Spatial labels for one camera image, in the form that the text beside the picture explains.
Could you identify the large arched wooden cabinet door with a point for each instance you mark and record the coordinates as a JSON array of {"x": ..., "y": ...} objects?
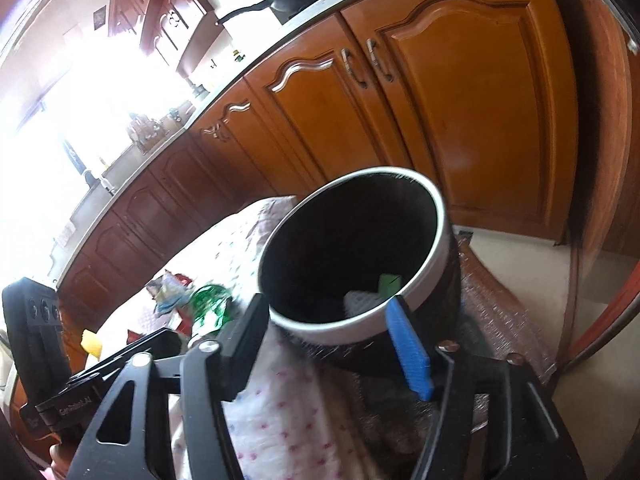
[{"x": 475, "y": 110}]

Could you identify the wooden chair frame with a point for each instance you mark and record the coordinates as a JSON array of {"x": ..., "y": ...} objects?
[{"x": 600, "y": 330}]

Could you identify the person's left hand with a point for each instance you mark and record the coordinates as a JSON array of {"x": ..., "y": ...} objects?
[{"x": 60, "y": 460}]

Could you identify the tall wooden side panel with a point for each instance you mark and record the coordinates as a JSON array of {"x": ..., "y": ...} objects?
[{"x": 600, "y": 135}]

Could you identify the narrow wooden cabinet door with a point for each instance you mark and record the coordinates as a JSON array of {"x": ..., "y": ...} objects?
[{"x": 250, "y": 150}]

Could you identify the metal sink faucet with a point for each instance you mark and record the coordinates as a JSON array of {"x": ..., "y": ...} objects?
[{"x": 105, "y": 182}]

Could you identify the small green packet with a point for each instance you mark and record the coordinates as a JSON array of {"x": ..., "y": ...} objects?
[{"x": 389, "y": 286}]

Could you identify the dark wooden cabinet door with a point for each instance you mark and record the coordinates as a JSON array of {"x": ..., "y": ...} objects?
[
  {"x": 170, "y": 185},
  {"x": 110, "y": 260}
]

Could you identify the black bin with white rim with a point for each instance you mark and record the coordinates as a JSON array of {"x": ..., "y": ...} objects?
[{"x": 350, "y": 230}]

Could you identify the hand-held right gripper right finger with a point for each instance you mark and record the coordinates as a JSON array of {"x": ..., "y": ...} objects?
[{"x": 407, "y": 350}]

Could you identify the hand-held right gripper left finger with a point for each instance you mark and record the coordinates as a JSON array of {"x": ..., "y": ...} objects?
[{"x": 247, "y": 345}]

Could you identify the colourful snack wrapper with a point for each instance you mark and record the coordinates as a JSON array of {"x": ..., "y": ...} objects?
[{"x": 167, "y": 295}]

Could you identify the floral tablecloth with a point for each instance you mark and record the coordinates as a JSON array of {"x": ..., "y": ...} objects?
[{"x": 280, "y": 410}]

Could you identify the kitchen window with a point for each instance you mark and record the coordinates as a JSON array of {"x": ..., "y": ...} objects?
[{"x": 75, "y": 110}]

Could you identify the yellow sponge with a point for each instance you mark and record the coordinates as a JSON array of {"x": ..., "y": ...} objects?
[{"x": 91, "y": 344}]

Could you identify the green snack packet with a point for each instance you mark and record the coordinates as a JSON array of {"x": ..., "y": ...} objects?
[{"x": 210, "y": 310}]

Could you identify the glass door wall cabinet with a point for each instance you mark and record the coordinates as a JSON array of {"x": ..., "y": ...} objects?
[{"x": 175, "y": 20}]

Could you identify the small bottle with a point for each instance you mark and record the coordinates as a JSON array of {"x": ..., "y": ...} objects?
[{"x": 238, "y": 56}]

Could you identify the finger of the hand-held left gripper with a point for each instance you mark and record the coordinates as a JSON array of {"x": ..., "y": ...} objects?
[{"x": 150, "y": 342}]

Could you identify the wooden knife block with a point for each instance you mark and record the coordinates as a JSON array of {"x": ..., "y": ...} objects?
[{"x": 147, "y": 135}]

